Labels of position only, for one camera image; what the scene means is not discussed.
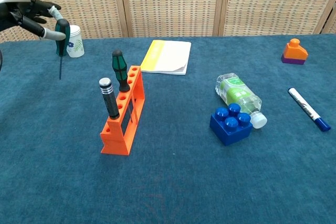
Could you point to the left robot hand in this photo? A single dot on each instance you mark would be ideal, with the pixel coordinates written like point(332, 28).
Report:
point(15, 11)

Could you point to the green black striped screwdriver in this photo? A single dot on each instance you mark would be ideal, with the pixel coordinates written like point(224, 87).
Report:
point(119, 72)

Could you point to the black silver knurled screwdriver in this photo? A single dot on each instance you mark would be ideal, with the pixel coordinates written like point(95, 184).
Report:
point(110, 100)

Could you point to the orange screwdriver rack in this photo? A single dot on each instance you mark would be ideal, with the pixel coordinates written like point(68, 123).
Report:
point(115, 145)

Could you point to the white paper cup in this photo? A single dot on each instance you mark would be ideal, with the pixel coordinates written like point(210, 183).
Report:
point(77, 45)

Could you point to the woven bamboo folding screen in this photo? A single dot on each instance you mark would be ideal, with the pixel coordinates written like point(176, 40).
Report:
point(170, 3)

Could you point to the yellow white notepad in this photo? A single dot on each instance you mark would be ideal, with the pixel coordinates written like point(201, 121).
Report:
point(170, 56)

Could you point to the clear bottle green label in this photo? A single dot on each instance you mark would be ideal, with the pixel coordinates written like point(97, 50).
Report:
point(236, 93)

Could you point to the blue felt table mat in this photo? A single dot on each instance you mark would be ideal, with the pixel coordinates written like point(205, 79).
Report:
point(183, 182)

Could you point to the blue toy brick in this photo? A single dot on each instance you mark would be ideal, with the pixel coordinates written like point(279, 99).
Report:
point(228, 132)

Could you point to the orange purple toy block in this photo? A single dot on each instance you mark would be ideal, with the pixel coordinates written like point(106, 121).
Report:
point(294, 52)

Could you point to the white marker blue cap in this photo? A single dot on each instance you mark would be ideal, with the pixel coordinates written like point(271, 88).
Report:
point(304, 106)

